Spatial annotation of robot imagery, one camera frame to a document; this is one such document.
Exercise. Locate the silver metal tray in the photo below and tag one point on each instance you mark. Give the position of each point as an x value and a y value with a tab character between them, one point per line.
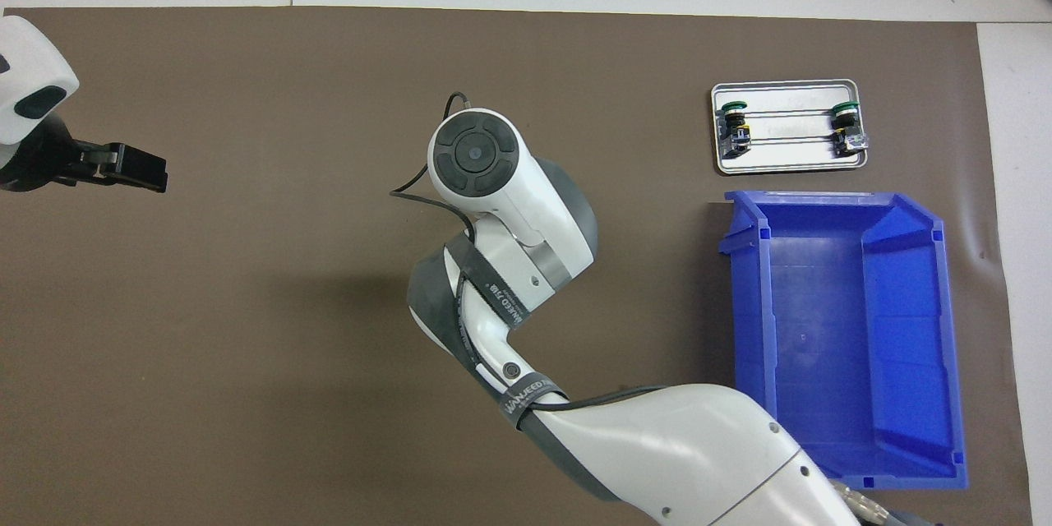
781	165

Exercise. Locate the blue plastic storage bin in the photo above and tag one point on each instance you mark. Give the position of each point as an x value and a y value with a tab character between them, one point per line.
822	304

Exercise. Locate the green push button switch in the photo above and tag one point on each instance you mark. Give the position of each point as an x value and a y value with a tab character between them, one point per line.
734	131

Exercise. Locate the brown table mat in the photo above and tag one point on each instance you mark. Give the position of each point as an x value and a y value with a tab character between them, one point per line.
246	304

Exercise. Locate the green button with clear block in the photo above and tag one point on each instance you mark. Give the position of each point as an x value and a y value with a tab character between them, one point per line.
845	127

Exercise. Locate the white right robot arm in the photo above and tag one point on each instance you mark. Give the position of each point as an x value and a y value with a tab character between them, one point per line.
657	452

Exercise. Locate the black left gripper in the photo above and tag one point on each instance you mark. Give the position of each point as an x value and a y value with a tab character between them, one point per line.
37	164

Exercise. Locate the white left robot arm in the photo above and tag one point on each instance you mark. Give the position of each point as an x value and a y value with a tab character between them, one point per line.
25	66

